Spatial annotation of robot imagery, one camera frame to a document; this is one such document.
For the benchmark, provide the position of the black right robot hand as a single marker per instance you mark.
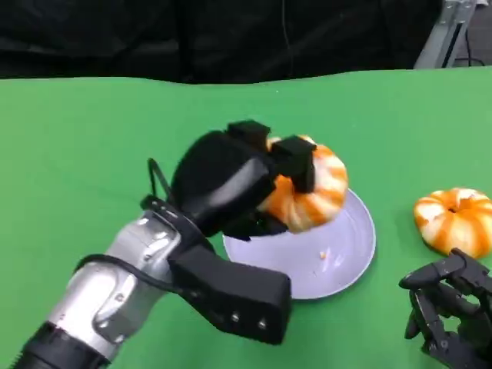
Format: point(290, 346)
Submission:
point(449, 303)

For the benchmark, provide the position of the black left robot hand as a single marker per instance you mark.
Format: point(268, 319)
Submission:
point(230, 180)

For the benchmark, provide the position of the orange and white toy bread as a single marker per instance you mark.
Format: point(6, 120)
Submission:
point(455, 219)
point(311, 192)

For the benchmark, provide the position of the lilac plate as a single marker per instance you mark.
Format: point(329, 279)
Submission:
point(330, 253)

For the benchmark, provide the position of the black backdrop curtain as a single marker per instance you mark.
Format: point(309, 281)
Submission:
point(207, 38)

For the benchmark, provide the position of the green cloth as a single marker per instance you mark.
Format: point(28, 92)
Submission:
point(77, 153)

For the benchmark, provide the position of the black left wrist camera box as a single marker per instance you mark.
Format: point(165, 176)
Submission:
point(234, 292)

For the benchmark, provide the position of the grey metal frame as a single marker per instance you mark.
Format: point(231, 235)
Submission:
point(442, 34)

